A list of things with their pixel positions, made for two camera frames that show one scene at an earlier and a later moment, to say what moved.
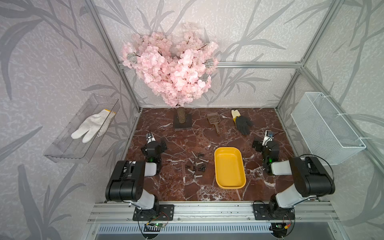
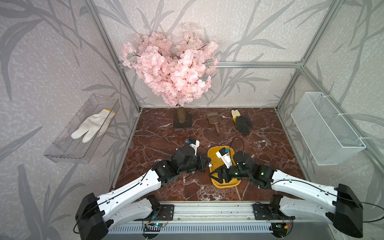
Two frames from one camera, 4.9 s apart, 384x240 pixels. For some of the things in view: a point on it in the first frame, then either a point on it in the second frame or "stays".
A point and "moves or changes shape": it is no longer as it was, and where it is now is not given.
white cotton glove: x=96 y=124 stays
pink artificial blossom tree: x=179 y=74 stays
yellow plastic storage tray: x=229 y=168 moves or changes shape
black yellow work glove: x=243 y=124 stays
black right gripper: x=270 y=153 → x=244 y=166
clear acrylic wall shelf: x=67 y=149 stays
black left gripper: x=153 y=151 → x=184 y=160
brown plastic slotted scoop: x=214 y=118 stays
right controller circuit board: x=279 y=228 stays
